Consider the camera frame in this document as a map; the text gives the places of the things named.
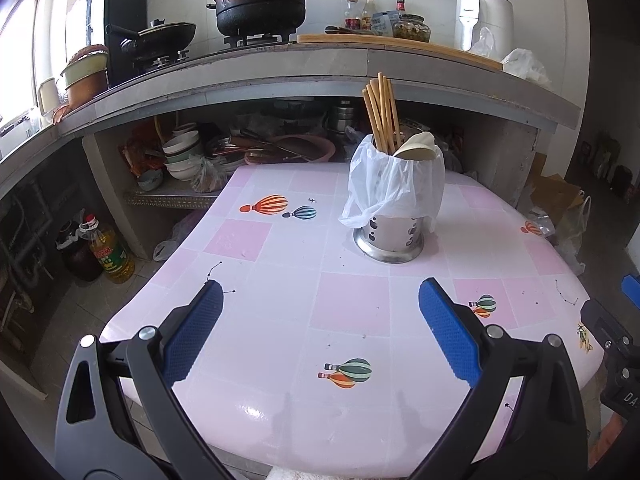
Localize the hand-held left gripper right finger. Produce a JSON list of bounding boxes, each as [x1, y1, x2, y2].
[[414, 277, 587, 480]]

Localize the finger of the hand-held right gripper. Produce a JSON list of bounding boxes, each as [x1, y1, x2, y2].
[[621, 274, 640, 310], [580, 299, 640, 367]]

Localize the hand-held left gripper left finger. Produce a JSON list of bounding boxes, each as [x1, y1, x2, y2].
[[54, 280, 226, 480]]

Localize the steel utensil holder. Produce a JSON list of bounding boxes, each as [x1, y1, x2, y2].
[[353, 212, 426, 264]]

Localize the thin white liner bag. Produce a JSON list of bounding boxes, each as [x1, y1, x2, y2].
[[340, 132, 447, 233]]

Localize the person's right hand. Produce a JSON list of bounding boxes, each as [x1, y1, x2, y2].
[[589, 405, 632, 473]]

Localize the white plastic shopping bag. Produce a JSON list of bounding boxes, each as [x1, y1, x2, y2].
[[555, 190, 593, 276]]

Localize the pale plastic bag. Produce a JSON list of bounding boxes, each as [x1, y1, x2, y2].
[[152, 210, 211, 262]]

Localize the yellow cooking oil bottle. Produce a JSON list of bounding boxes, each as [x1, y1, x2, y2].
[[80, 214, 136, 285]]

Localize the crumpled clear plastic bag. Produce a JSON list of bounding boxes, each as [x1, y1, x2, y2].
[[530, 212, 556, 238]]

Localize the black bag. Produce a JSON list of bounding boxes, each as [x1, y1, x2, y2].
[[612, 165, 635, 201]]

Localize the cardboard box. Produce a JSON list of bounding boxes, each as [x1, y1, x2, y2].
[[527, 152, 583, 221]]

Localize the dark jug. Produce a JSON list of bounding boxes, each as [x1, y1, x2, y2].
[[55, 222, 103, 282]]

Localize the knotted clear plastic bag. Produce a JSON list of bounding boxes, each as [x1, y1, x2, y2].
[[187, 155, 228, 193]]

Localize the stack of white bowls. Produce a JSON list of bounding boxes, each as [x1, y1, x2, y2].
[[162, 130, 203, 181]]

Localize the pink plastic basin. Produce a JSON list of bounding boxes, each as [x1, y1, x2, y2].
[[245, 134, 337, 165]]

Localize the stacked steel pots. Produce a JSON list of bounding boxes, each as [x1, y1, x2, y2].
[[327, 100, 358, 133]]

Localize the crumpled white plastic bag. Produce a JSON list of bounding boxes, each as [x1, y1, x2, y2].
[[501, 47, 553, 86]]

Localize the brown pot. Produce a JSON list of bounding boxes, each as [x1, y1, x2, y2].
[[64, 72, 110, 111]]

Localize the concrete kitchen counter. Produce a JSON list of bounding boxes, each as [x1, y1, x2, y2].
[[0, 40, 583, 221]]

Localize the cream mug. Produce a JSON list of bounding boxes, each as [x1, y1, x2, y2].
[[37, 77, 60, 115]]

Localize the cream enamel pot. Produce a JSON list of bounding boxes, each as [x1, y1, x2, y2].
[[60, 52, 109, 86]]

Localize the small clear plastic bag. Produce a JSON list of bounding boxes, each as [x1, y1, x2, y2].
[[470, 27, 498, 58]]

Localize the wooden cutting board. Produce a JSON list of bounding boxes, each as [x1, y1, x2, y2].
[[297, 32, 505, 72]]

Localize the black wok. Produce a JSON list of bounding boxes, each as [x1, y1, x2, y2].
[[107, 19, 197, 58]]

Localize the gas stove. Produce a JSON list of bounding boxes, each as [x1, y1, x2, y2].
[[131, 31, 296, 70]]

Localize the glass jar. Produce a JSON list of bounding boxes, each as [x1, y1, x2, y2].
[[392, 14, 432, 43]]

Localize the white kitchen appliance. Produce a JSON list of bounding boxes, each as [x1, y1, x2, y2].
[[454, 0, 516, 61]]

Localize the blue packet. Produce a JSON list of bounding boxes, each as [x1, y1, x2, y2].
[[371, 11, 401, 36]]

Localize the black box appliance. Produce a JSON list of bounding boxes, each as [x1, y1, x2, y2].
[[102, 0, 148, 86]]

